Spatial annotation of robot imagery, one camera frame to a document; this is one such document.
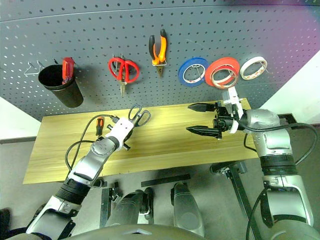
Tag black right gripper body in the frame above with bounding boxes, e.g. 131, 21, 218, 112
212, 101, 237, 140

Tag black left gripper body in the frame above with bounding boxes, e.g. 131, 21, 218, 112
121, 126, 135, 152

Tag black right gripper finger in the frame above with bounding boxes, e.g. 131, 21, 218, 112
185, 124, 220, 139
187, 102, 216, 113

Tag dark blue handled scissors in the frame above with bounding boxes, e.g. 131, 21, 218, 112
127, 104, 152, 128

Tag thin red tape roll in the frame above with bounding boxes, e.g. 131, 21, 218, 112
210, 65, 240, 90

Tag orange black needle-nose pliers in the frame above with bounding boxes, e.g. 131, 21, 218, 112
148, 28, 168, 79

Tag orange black screwdriver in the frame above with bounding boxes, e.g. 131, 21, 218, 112
95, 116, 105, 137

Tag blue tape roll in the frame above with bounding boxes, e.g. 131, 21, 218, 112
177, 56, 210, 88

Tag wide red tape roll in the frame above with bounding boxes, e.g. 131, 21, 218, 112
204, 56, 241, 88

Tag black flat crossbar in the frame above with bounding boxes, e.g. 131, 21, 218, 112
141, 174, 191, 188

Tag white tape roll red print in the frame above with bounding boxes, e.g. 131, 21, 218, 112
239, 56, 268, 81

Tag black table leg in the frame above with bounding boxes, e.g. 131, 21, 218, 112
209, 161, 254, 227
100, 181, 120, 229

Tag black plastic cup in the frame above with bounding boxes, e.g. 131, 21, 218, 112
37, 64, 84, 109

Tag dark grey rounded shell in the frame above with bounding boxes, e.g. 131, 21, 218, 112
170, 181, 206, 238
106, 187, 155, 229

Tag metal double prong hook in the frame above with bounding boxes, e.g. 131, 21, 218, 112
112, 53, 125, 68

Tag grey perforated pegboard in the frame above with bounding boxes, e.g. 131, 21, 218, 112
0, 0, 320, 123

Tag red utility knife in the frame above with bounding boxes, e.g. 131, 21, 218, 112
61, 57, 76, 85

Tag grey rounded robot torso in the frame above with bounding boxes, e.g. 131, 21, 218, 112
61, 224, 210, 240

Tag black rounded object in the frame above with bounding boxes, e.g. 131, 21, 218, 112
0, 207, 13, 240

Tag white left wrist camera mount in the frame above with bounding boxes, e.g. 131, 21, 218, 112
104, 117, 135, 148

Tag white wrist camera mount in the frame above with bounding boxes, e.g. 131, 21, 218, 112
104, 117, 135, 148
221, 86, 245, 135

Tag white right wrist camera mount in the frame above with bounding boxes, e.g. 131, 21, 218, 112
221, 86, 245, 135

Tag metal wire peg hook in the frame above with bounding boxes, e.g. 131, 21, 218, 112
191, 63, 204, 81

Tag black table frame bar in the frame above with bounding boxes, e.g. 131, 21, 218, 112
276, 113, 296, 125

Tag red handled scissors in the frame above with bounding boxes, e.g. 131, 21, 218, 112
107, 57, 140, 98

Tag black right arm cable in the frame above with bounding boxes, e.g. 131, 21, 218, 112
238, 117, 320, 167

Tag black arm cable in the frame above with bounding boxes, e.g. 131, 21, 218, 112
238, 117, 320, 167
64, 114, 120, 173

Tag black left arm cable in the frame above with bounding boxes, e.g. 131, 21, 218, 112
64, 114, 120, 173

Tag large empty wire hook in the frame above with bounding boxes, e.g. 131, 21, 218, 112
23, 60, 45, 76

